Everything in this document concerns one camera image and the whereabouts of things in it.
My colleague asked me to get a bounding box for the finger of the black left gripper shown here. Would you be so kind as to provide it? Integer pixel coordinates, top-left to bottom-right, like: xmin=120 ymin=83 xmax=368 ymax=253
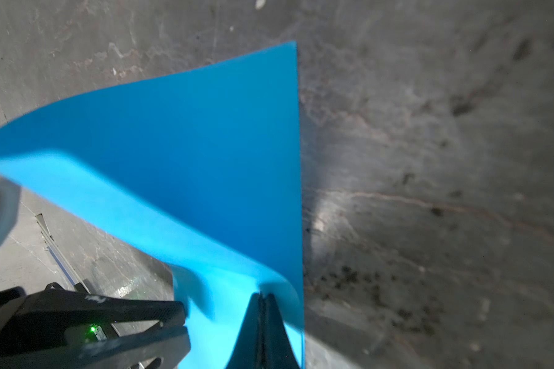
xmin=0 ymin=287 xmax=186 ymax=351
xmin=0 ymin=326 xmax=191 ymax=368

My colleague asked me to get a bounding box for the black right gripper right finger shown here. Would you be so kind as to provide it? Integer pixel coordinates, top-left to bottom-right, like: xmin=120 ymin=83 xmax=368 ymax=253
xmin=263 ymin=294 xmax=300 ymax=369

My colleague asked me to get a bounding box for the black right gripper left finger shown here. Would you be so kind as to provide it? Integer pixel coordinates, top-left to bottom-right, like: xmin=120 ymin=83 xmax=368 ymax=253
xmin=226 ymin=293 xmax=264 ymax=369

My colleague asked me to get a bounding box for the blue square paper sheet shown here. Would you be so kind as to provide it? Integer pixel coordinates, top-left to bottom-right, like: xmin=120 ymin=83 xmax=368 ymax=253
xmin=0 ymin=42 xmax=305 ymax=368

